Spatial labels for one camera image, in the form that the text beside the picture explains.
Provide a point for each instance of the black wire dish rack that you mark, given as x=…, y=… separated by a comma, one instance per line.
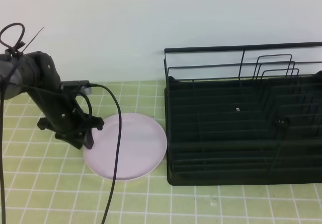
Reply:
x=226, y=63

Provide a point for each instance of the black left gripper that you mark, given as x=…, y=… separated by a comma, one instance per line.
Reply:
x=62, y=114

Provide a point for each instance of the black drip tray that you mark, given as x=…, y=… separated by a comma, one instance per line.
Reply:
x=244, y=132

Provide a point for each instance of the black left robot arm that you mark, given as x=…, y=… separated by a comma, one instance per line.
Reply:
x=35, y=74

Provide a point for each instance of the pink round plate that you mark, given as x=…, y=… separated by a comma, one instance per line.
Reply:
x=127, y=148

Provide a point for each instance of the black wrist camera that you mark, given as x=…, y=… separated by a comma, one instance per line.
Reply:
x=82, y=86

